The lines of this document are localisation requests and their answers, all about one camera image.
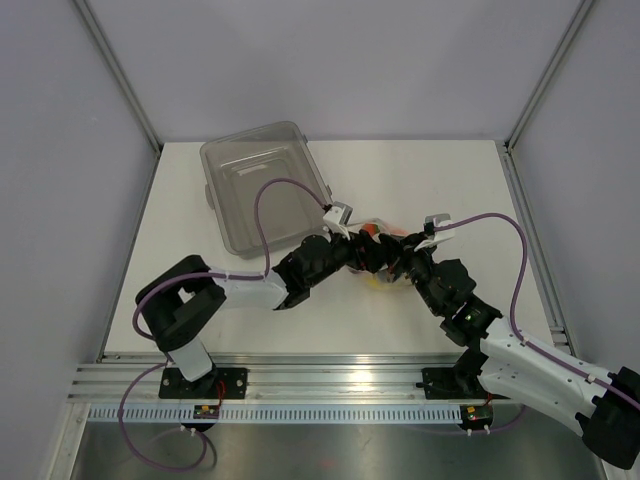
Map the small circuit board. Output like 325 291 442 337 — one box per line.
463 405 493 424
193 405 220 419

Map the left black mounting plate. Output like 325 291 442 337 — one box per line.
158 367 249 400

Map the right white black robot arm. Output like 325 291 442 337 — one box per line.
379 234 639 470

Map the black mounting plate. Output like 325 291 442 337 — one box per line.
421 367 488 400
158 367 249 400

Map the right small circuit board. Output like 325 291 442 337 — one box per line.
463 405 493 424

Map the left aluminium frame post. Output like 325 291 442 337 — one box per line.
71 0 163 157

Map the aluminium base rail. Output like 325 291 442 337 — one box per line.
67 352 611 404

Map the clear grey plastic bin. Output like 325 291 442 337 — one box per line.
200 121 331 258

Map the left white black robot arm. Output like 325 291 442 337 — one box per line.
133 229 395 398

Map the right aluminium frame post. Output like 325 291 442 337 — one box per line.
504 0 598 154

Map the aluminium frame post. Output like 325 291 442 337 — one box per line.
504 0 598 154
71 0 163 157

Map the left small circuit board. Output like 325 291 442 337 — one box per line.
193 405 220 419

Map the white slotted cable duct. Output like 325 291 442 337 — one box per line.
88 404 462 425

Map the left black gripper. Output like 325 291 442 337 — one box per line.
306 225 385 289

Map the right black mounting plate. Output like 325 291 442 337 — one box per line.
421 367 488 400

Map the clear zip top bag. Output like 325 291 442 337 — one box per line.
346 218 411 291

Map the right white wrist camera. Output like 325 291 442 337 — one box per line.
413 213 455 252

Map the orange toy fruit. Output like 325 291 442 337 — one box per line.
359 220 408 238

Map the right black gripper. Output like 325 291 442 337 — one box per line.
380 231 443 315

